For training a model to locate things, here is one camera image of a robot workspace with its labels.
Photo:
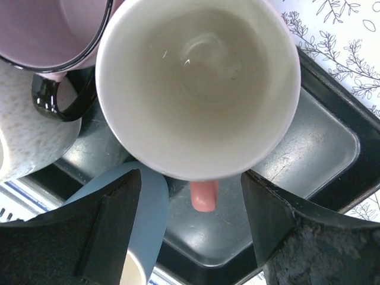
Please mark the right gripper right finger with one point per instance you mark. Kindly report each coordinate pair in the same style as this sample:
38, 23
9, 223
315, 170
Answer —
298, 242

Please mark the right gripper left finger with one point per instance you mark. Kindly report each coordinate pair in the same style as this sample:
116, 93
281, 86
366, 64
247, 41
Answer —
83, 242

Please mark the light blue mug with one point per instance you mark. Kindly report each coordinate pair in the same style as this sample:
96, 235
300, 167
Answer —
149, 223

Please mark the pink ceramic mug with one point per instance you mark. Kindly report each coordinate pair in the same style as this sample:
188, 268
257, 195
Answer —
198, 90

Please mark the black serving tray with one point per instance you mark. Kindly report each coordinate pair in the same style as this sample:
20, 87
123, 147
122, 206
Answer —
330, 155

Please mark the cream speckled mug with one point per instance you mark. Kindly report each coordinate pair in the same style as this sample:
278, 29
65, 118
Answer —
29, 140

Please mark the purple glass mug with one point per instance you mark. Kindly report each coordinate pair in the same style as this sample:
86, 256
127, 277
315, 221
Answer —
51, 38

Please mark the floral tablecloth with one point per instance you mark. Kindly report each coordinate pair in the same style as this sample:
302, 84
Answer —
342, 37

